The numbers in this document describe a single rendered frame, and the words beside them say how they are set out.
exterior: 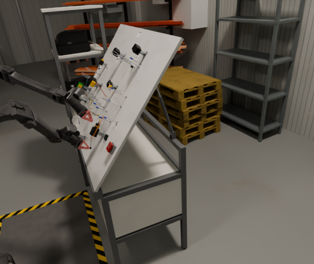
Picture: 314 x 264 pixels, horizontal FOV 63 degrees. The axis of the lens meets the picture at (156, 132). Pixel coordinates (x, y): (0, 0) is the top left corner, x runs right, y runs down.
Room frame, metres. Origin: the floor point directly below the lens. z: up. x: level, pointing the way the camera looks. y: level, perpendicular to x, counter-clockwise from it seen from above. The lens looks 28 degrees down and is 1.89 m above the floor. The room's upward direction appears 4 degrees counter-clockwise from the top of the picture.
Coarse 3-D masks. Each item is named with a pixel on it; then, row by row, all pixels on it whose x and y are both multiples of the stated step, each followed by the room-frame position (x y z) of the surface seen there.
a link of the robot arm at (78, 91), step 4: (72, 88) 1.58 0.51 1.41; (76, 88) 1.58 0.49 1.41; (60, 92) 1.51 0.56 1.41; (64, 92) 1.51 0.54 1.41; (68, 92) 1.53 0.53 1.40; (72, 92) 1.54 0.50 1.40; (76, 92) 1.54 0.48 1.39; (80, 92) 1.56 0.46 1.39; (64, 96) 1.50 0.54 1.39; (80, 96) 1.56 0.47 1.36; (64, 100) 1.50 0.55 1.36; (64, 104) 1.52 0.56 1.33
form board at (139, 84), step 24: (120, 48) 2.19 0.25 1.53; (144, 48) 1.77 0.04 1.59; (168, 48) 1.49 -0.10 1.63; (120, 72) 1.90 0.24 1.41; (144, 72) 1.57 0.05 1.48; (96, 96) 2.06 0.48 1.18; (120, 96) 1.67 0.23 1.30; (144, 96) 1.39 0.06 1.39; (72, 120) 2.27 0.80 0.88; (96, 120) 1.78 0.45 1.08; (120, 120) 1.47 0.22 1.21; (96, 144) 1.55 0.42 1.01; (120, 144) 1.30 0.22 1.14; (96, 168) 1.36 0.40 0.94
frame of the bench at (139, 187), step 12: (156, 144) 1.85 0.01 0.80; (168, 156) 1.65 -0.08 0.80; (156, 180) 1.37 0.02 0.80; (168, 180) 1.39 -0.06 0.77; (120, 192) 1.28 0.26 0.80; (132, 192) 1.30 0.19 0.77; (108, 204) 1.24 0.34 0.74; (108, 216) 1.23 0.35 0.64; (180, 216) 1.42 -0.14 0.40; (108, 228) 1.23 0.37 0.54; (144, 228) 1.33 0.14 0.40; (156, 228) 1.35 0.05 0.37; (180, 228) 1.46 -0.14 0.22; (120, 240) 1.25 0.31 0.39
